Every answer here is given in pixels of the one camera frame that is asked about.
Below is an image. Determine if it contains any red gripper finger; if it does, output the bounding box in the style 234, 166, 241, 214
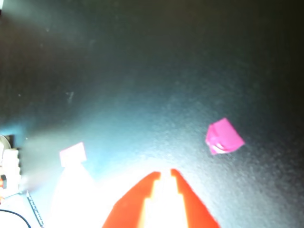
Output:
170, 168, 221, 228
102, 171, 162, 228

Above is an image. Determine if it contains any white numbered grid paper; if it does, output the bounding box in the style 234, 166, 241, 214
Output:
45, 163, 221, 228

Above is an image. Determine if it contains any black ruler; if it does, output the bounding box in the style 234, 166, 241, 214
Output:
25, 190, 45, 228

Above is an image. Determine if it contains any black mains cable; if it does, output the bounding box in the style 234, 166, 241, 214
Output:
0, 209, 31, 228

